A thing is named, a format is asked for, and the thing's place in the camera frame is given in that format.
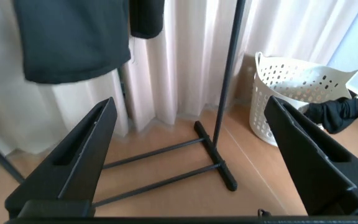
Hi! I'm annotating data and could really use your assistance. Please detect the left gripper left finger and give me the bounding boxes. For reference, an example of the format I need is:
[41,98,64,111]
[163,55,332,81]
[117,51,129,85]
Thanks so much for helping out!
[4,96,118,218]

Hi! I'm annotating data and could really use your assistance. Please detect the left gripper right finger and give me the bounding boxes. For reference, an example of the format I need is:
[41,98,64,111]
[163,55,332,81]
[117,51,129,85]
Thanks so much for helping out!
[264,95,358,217]

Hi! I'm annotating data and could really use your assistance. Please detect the black garment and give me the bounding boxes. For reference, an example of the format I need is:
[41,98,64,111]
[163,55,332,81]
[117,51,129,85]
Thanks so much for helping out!
[303,96,358,135]

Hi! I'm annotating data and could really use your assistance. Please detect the black shorts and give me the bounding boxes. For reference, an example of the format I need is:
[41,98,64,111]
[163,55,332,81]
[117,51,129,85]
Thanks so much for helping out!
[12,0,166,85]

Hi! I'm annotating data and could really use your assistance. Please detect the white laundry basket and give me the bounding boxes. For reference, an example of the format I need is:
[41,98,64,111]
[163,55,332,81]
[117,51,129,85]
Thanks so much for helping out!
[249,51,358,147]

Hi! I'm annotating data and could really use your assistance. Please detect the black clothes rack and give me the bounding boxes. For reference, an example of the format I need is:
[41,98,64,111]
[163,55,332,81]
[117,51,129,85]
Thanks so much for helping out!
[0,0,247,209]

